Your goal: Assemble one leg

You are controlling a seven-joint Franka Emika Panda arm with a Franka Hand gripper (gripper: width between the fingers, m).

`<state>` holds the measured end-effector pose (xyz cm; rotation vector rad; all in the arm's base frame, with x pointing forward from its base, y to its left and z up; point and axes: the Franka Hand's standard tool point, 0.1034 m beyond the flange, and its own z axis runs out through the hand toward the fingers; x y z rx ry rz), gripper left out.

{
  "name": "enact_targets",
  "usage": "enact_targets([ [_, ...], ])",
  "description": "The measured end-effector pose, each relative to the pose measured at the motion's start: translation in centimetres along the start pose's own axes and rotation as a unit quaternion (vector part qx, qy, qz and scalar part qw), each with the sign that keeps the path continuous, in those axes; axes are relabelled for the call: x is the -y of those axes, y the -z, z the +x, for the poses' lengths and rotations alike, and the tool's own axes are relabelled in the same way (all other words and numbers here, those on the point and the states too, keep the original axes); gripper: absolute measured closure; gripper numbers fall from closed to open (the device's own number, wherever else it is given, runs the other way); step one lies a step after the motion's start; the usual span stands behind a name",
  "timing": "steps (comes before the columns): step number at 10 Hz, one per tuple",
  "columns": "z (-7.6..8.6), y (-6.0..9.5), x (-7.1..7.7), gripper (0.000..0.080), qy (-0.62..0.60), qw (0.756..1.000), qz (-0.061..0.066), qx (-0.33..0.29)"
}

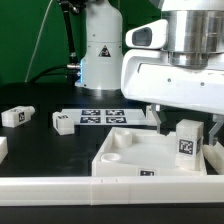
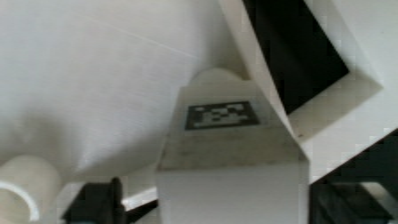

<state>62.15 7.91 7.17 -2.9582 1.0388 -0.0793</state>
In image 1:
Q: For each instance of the white square tabletop part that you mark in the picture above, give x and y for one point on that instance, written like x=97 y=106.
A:
x=139 y=152

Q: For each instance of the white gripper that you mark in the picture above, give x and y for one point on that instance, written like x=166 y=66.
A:
x=147 y=76

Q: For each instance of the white sheet with tags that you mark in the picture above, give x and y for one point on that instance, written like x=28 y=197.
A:
x=106 y=116

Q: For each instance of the white left fence wall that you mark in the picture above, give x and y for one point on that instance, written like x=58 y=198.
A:
x=3 y=148

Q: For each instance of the white front fence wall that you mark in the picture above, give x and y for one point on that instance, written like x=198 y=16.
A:
x=111 y=190

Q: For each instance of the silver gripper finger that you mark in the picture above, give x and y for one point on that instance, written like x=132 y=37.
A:
x=218 y=123

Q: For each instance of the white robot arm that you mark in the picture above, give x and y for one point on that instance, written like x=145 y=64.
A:
x=176 y=61

